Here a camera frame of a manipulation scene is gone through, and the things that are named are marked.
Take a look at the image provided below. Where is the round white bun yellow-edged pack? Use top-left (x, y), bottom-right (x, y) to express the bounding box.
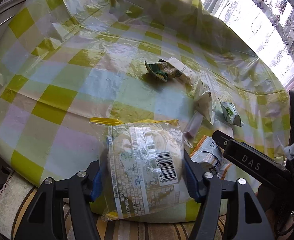
top-left (90, 118), bottom-right (191, 220)

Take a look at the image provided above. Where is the yellow green printed snack pack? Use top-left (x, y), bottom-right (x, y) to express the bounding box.
top-left (219, 100), bottom-right (244, 127)

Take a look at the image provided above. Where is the white cream cake clear pack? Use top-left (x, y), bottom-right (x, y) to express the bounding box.
top-left (168, 57), bottom-right (198, 86)

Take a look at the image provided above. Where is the green checkered plastic tablecloth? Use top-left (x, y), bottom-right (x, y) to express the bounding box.
top-left (0, 0), bottom-right (290, 185)

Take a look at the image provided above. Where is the floral sheer curtain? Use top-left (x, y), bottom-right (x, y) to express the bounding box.
top-left (203, 0), bottom-right (294, 87)

